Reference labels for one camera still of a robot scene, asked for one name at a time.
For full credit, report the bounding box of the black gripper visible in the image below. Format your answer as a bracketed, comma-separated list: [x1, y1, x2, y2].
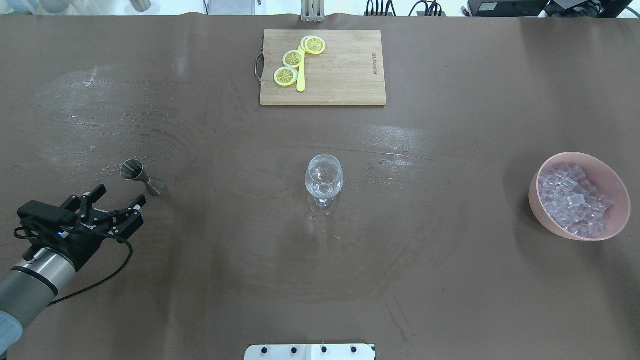
[30, 184, 147, 272]

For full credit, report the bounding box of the steel double jigger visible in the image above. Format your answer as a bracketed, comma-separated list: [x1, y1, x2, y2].
[119, 158, 167, 196]

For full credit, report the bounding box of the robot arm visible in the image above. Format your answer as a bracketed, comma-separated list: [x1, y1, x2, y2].
[0, 184, 147, 360]

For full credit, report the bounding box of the clear wine glass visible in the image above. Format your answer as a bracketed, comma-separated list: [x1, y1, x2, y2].
[304, 153, 345, 209]

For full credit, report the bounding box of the yellow plastic knife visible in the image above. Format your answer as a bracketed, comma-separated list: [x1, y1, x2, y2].
[295, 45, 307, 93]

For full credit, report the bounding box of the middle lemon slice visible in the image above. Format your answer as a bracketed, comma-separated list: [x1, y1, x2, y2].
[282, 49, 306, 69]

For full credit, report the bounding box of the bottom lemon slice far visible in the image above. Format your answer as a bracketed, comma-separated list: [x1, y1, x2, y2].
[299, 35, 312, 53]

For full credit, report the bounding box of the top lemon slice far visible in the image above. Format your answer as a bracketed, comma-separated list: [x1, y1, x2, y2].
[306, 35, 327, 55]

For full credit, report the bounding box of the bamboo cutting board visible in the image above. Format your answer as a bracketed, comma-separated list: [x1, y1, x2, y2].
[259, 29, 387, 107]

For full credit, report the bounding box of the pink bowl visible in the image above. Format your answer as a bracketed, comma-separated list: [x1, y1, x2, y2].
[528, 152, 632, 242]

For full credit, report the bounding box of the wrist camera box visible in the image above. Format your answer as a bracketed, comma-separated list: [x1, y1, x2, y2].
[17, 200, 78, 233]

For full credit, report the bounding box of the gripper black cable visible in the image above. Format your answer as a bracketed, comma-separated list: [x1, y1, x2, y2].
[14, 226, 134, 307]

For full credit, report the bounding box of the lemon slice near handle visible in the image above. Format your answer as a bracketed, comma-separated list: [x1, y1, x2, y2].
[273, 66, 298, 87]

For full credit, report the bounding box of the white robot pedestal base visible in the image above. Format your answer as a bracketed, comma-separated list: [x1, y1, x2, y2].
[244, 343, 377, 360]

